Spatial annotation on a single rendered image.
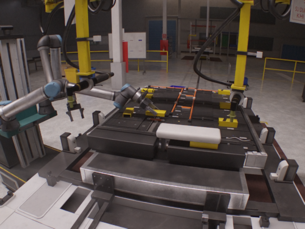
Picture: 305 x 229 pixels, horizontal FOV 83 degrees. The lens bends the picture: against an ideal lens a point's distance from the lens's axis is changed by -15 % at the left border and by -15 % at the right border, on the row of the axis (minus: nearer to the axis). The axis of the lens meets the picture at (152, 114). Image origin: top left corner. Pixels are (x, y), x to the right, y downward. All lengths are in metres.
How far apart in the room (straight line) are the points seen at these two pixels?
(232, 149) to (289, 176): 0.44
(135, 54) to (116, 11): 3.46
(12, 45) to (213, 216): 2.29
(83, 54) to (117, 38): 5.45
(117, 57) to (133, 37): 3.14
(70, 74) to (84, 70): 6.52
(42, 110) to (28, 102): 0.61
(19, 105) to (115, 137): 0.95
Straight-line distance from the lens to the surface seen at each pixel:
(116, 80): 6.69
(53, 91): 1.68
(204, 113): 1.85
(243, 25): 1.17
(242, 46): 1.16
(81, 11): 1.18
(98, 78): 1.30
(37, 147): 2.67
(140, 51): 9.57
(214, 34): 1.29
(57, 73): 2.31
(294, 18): 1.48
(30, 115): 2.43
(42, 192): 1.33
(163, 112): 1.63
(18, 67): 2.40
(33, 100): 1.77
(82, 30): 1.17
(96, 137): 1.23
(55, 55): 2.25
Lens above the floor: 1.66
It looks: 22 degrees down
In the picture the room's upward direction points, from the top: straight up
